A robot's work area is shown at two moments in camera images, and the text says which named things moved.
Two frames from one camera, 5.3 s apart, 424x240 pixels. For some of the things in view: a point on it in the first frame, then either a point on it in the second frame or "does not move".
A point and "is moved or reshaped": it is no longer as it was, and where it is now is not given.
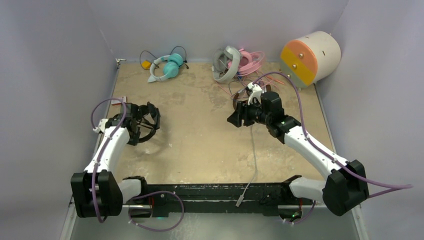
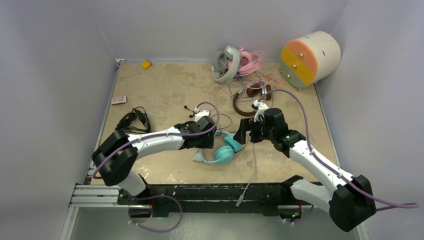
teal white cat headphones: [171, 68] -> [224, 154]
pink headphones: [249, 63] does not move
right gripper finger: [235, 118] -> [245, 125]
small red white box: [117, 102] does not move
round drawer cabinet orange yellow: [311, 59] does not move
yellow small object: [146, 64] does not move
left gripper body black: [134, 138] -> [205, 142]
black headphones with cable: [154, 111] is moved or reshaped
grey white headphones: [225, 63] does not move
